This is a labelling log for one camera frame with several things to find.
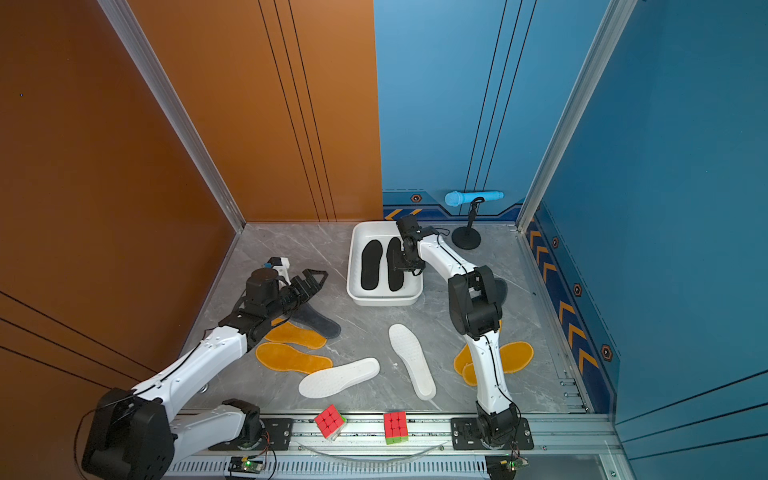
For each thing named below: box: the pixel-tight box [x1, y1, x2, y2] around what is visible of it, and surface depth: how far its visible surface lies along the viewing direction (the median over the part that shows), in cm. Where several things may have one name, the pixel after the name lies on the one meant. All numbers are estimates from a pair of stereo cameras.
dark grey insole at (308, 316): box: [290, 302, 342, 339], surface depth 93 cm
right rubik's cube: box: [384, 411, 409, 445], surface depth 72 cm
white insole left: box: [299, 357, 381, 398], surface depth 84 cm
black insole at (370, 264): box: [360, 239, 383, 290], surface depth 108 cm
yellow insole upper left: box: [264, 318, 328, 350], surface depth 91 cm
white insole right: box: [388, 324, 437, 401], surface depth 87 cm
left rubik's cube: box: [314, 404, 347, 441], surface depth 73 cm
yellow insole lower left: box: [256, 342, 333, 374], surface depth 87 cm
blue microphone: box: [445, 191, 505, 207], surface depth 98 cm
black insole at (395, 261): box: [386, 237, 404, 291], surface depth 97 cm
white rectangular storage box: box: [346, 221, 424, 307], surface depth 104 cm
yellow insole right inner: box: [454, 344, 473, 375], surface depth 86 cm
